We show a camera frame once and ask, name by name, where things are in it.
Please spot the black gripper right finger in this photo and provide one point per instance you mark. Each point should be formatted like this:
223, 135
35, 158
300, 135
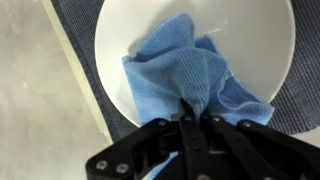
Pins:
260, 150

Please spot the dark blue woven placemat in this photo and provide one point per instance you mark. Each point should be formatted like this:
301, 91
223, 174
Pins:
300, 83

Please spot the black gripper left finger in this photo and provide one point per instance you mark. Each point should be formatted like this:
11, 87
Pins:
193, 150

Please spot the white round plate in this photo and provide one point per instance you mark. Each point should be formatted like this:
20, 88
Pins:
250, 40

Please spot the blue microfiber towel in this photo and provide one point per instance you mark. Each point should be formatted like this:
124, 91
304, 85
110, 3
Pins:
173, 76

